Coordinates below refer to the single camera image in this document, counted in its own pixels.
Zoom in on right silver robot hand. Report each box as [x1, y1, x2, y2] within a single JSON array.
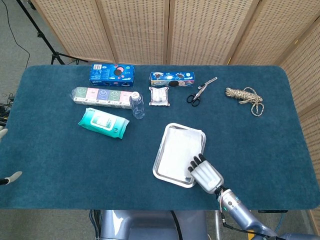
[[187, 153, 225, 195]]

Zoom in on beige braided rope bundle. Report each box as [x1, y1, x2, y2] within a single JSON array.
[[224, 86, 265, 117]]

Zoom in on grey robot torso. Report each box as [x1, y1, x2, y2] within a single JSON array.
[[99, 209, 208, 240]]

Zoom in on long light blue cookie box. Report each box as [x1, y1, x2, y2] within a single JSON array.
[[149, 71, 195, 88]]

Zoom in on black handled scissors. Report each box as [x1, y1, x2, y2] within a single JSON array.
[[186, 76, 218, 107]]

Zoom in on green wet wipes pack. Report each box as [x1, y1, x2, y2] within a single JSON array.
[[77, 107, 130, 140]]

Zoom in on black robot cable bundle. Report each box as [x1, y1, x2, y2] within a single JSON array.
[[89, 209, 102, 240]]

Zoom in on dark blue cookie box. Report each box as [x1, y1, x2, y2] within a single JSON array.
[[89, 63, 136, 88]]

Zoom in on stainless steel tray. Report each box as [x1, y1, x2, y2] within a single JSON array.
[[152, 122, 207, 189]]

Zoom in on blue table cloth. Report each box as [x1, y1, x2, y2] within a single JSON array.
[[0, 64, 320, 211]]

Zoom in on multicolour tissue pack row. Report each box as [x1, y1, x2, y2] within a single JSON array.
[[69, 86, 133, 110]]

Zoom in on clear plastic water bottle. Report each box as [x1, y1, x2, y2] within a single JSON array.
[[128, 91, 146, 120]]

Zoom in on white red snack packet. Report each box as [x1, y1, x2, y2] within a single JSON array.
[[148, 86, 171, 107]]

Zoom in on white paper sheet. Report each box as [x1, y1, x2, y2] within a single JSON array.
[[159, 125, 203, 183]]

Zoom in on black floor cable bundle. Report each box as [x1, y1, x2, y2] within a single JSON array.
[[0, 92, 15, 141]]

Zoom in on black tripod stand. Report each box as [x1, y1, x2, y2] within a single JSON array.
[[16, 0, 88, 65]]

